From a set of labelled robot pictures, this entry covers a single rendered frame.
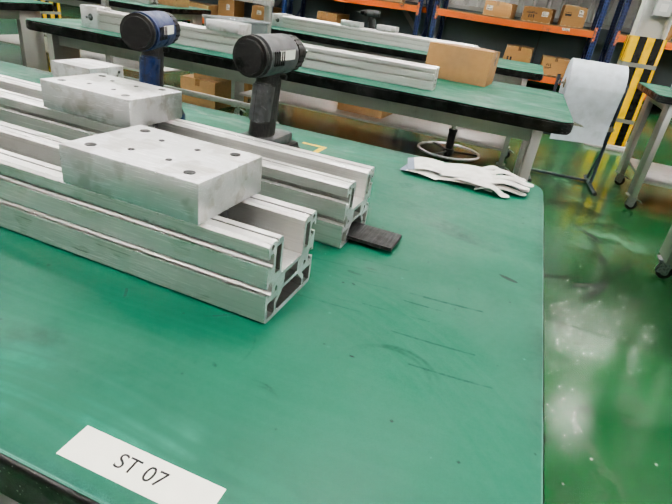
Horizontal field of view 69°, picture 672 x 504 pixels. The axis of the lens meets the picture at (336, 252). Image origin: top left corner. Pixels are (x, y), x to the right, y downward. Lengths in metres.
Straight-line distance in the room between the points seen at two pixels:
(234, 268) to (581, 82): 3.69
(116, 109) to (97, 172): 0.25
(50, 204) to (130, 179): 0.13
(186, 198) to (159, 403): 0.17
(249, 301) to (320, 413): 0.13
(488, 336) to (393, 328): 0.10
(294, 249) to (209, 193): 0.11
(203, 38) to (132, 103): 1.71
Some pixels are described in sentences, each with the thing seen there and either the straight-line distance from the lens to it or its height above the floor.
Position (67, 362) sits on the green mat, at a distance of 0.45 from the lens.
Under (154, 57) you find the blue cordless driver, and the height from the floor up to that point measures 0.93.
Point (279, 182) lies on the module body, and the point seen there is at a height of 0.84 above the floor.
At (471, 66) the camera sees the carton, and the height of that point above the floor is 0.86.
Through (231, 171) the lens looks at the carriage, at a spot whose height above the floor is 0.90.
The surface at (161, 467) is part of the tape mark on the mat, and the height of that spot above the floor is 0.78.
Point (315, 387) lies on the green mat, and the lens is 0.42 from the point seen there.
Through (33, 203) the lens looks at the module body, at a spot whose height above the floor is 0.83.
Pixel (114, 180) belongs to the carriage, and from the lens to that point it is 0.51.
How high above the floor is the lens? 1.06
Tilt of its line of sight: 27 degrees down
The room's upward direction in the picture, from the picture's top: 8 degrees clockwise
